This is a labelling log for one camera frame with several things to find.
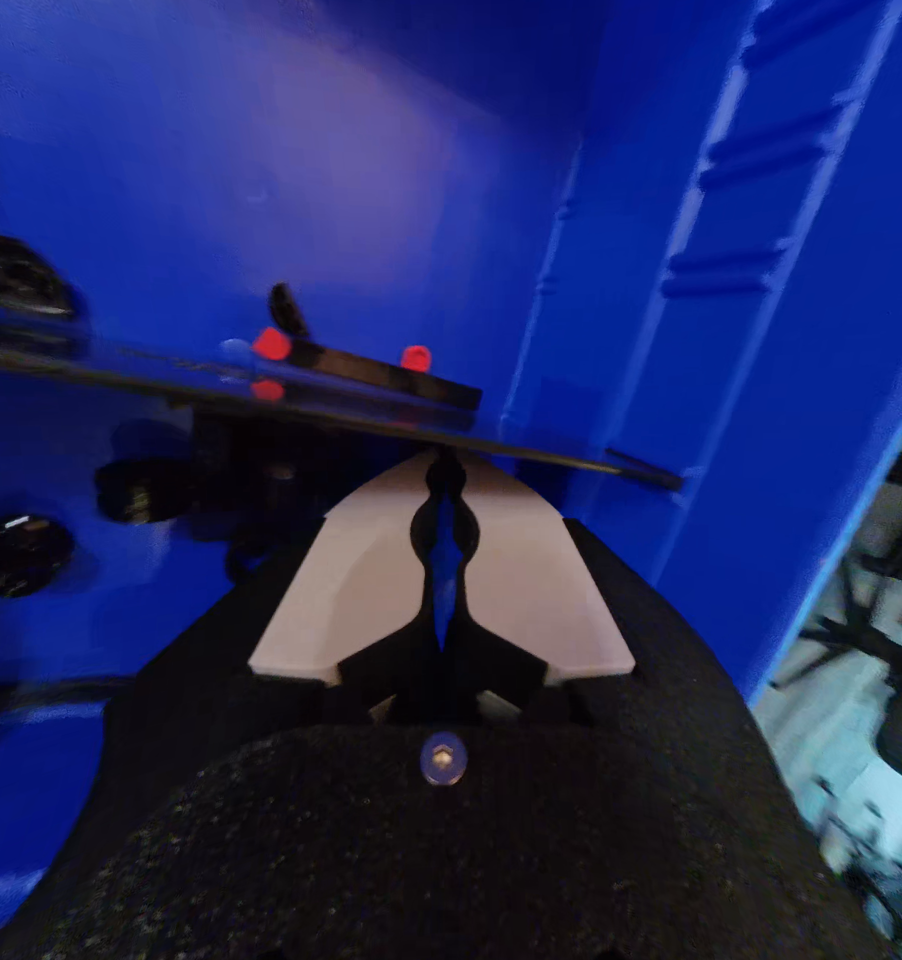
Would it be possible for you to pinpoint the group of black lego wheels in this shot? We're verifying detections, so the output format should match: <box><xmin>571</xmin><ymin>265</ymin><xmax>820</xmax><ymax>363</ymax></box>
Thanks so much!
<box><xmin>0</xmin><ymin>420</ymin><xmax>332</xmax><ymax>601</ymax></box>

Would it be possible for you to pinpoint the blue plastic storage bin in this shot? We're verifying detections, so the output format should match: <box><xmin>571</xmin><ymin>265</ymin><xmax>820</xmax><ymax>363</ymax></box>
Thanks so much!
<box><xmin>0</xmin><ymin>0</ymin><xmax>902</xmax><ymax>931</ymax></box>

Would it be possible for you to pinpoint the black bin divider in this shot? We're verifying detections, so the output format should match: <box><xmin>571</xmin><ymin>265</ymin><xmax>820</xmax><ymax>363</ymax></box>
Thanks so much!
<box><xmin>0</xmin><ymin>341</ymin><xmax>685</xmax><ymax>492</ymax></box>

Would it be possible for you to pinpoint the long black lego plate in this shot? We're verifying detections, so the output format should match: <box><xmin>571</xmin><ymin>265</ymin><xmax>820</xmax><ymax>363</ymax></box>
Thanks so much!
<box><xmin>286</xmin><ymin>341</ymin><xmax>484</xmax><ymax>412</ymax></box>

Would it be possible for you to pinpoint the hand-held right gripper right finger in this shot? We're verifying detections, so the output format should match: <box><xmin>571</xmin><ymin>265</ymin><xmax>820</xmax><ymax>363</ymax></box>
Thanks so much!
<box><xmin>451</xmin><ymin>450</ymin><xmax>637</xmax><ymax>685</ymax></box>

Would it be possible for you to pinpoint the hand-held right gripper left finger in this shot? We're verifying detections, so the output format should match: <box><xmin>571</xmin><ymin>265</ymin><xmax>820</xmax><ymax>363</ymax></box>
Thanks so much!
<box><xmin>247</xmin><ymin>450</ymin><xmax>441</xmax><ymax>687</ymax></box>

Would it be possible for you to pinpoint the large black lego piece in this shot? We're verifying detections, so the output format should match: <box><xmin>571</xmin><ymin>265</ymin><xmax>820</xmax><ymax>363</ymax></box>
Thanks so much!
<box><xmin>0</xmin><ymin>231</ymin><xmax>79</xmax><ymax>321</ymax></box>

